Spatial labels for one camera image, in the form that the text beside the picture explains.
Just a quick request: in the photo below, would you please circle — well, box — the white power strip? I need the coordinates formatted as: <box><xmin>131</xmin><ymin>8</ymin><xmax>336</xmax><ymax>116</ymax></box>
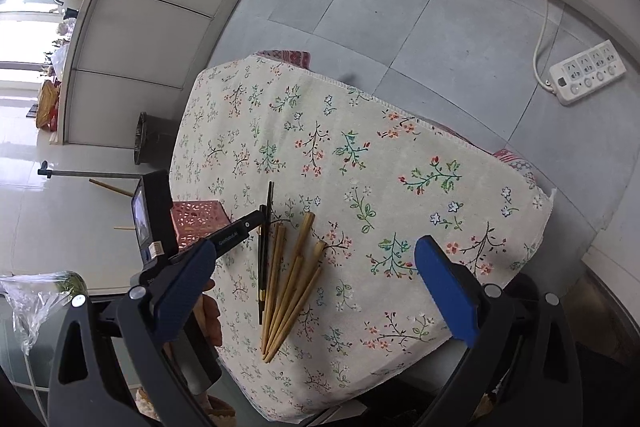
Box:
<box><xmin>549</xmin><ymin>40</ymin><xmax>627</xmax><ymax>106</ymax></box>

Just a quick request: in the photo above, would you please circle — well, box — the floral tablecloth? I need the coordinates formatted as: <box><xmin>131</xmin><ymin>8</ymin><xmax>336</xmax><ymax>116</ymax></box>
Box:
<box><xmin>169</xmin><ymin>54</ymin><xmax>557</xmax><ymax>425</ymax></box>

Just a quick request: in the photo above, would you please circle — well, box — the pink perforated chopstick holder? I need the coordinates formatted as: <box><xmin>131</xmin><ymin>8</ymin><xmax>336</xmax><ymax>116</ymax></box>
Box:
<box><xmin>171</xmin><ymin>201</ymin><xmax>234</xmax><ymax>249</ymax></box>

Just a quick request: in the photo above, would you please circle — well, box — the black chopstick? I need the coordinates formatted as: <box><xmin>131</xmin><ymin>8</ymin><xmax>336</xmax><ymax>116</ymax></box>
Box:
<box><xmin>263</xmin><ymin>181</ymin><xmax>275</xmax><ymax>314</ymax></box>
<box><xmin>258</xmin><ymin>204</ymin><xmax>267</xmax><ymax>326</ymax></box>

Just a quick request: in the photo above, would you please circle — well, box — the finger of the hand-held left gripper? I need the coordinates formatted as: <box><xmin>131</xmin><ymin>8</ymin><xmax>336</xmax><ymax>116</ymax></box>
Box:
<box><xmin>212</xmin><ymin>213</ymin><xmax>266</xmax><ymax>254</ymax></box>

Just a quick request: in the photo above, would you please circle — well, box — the person's left hand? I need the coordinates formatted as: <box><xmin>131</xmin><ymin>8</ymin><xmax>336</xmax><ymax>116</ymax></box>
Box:
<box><xmin>192</xmin><ymin>279</ymin><xmax>223</xmax><ymax>350</ymax></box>

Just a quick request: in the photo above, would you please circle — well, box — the bundle of wooden chopsticks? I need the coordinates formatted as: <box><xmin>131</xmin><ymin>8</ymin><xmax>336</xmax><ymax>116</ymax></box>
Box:
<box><xmin>260</xmin><ymin>212</ymin><xmax>326</xmax><ymax>364</ymax></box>

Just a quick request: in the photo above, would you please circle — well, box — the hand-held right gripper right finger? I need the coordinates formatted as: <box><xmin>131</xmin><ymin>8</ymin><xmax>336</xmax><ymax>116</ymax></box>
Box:
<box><xmin>414</xmin><ymin>235</ymin><xmax>583</xmax><ymax>427</ymax></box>

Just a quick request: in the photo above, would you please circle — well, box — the black metal rod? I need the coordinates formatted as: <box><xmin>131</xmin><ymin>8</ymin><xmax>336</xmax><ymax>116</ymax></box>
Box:
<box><xmin>39</xmin><ymin>161</ymin><xmax>146</xmax><ymax>180</ymax></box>

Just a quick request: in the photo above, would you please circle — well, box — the clear plastic bag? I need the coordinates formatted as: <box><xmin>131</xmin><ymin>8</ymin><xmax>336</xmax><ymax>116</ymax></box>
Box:
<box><xmin>0</xmin><ymin>271</ymin><xmax>88</xmax><ymax>355</ymax></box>

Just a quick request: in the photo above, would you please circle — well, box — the dark round bin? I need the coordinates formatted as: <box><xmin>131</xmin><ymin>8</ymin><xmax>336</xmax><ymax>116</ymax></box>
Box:
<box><xmin>134</xmin><ymin>112</ymin><xmax>177</xmax><ymax>166</ymax></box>

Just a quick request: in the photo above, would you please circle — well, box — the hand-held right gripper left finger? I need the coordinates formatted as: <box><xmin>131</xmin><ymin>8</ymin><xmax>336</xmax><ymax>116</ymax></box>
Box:
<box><xmin>47</xmin><ymin>239</ymin><xmax>221</xmax><ymax>427</ymax></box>

